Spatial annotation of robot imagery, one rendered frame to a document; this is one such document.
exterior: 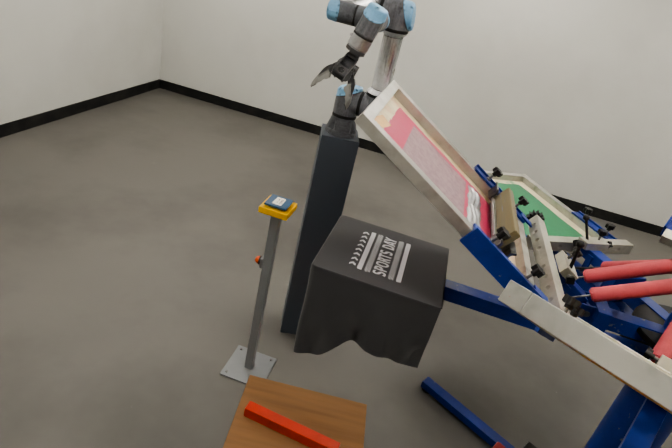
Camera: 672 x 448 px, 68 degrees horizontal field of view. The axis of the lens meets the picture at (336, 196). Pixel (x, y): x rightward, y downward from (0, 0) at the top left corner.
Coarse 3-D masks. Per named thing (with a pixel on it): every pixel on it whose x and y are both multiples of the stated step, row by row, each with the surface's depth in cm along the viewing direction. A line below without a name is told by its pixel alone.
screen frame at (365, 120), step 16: (384, 96) 172; (400, 96) 195; (368, 112) 148; (416, 112) 195; (368, 128) 146; (432, 128) 196; (384, 144) 147; (448, 144) 197; (400, 160) 147; (464, 160) 198; (416, 176) 148; (432, 192) 148; (448, 208) 149; (464, 224) 150; (528, 256) 176; (528, 272) 164
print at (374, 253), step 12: (360, 240) 201; (372, 240) 203; (384, 240) 205; (396, 240) 207; (360, 252) 192; (372, 252) 194; (384, 252) 196; (396, 252) 198; (408, 252) 200; (348, 264) 183; (360, 264) 185; (372, 264) 187; (384, 264) 188; (396, 264) 190; (384, 276) 181; (396, 276) 183
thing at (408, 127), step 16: (400, 112) 187; (400, 128) 174; (416, 128) 189; (416, 144) 176; (432, 144) 192; (432, 160) 178; (448, 160) 194; (448, 176) 180; (464, 192) 182; (480, 208) 184
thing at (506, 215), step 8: (504, 192) 189; (512, 192) 189; (496, 200) 189; (504, 200) 183; (512, 200) 180; (496, 208) 182; (504, 208) 177; (512, 208) 173; (496, 216) 176; (504, 216) 171; (512, 216) 167; (504, 224) 166; (512, 224) 162; (512, 232) 157; (512, 240) 158
